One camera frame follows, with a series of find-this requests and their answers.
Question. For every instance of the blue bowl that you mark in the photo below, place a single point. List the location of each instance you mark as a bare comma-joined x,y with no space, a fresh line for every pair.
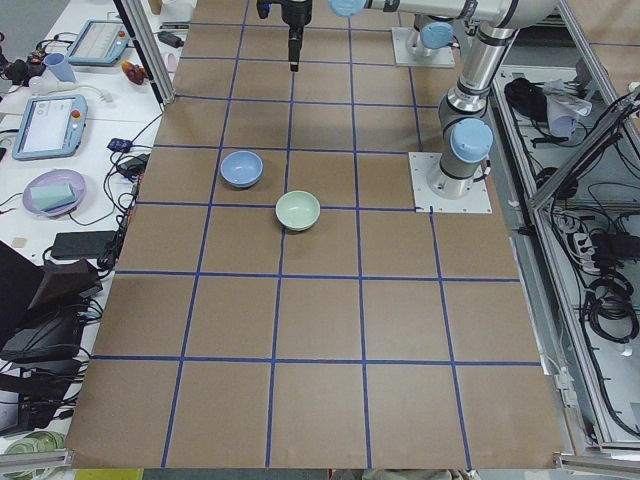
242,169

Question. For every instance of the green plates stack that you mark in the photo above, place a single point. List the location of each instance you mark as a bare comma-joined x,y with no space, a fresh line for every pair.
37,442

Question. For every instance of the pink cup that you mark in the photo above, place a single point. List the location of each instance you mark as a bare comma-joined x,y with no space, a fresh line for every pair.
170,62

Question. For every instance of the far teach pendant tablet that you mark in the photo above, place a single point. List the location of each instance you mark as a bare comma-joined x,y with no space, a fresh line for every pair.
99,43

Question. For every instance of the aluminium frame post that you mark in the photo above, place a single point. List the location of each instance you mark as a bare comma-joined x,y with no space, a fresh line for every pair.
136,23

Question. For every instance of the small blue black device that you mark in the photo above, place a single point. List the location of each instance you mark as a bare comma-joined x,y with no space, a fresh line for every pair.
120,145

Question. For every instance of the blue plastic cup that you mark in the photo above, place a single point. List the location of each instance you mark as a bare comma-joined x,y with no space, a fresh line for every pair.
59,66

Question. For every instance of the teach pendant tablet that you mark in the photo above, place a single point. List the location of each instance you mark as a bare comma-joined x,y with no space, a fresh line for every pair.
99,43
51,127

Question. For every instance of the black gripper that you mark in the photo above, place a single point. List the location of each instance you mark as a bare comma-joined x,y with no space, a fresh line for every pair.
295,12

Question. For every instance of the green bowl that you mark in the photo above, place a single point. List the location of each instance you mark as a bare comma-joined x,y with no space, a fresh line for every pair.
297,210

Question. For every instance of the teal sponge block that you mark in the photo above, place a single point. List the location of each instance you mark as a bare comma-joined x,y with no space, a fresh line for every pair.
48,197

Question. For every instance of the near teach pendant tablet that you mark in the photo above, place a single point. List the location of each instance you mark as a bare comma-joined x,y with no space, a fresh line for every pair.
51,127

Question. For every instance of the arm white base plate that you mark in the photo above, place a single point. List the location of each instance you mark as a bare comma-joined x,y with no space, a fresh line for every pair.
434,192
443,58

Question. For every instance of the black power adapter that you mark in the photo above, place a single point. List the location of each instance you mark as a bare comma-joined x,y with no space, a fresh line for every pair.
81,245

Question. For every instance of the red toy fruit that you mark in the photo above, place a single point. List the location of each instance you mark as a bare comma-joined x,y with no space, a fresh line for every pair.
134,73

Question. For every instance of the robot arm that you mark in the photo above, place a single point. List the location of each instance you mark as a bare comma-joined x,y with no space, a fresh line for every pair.
467,139
429,35

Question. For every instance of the purple plate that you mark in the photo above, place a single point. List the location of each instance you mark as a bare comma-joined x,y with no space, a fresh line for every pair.
56,176

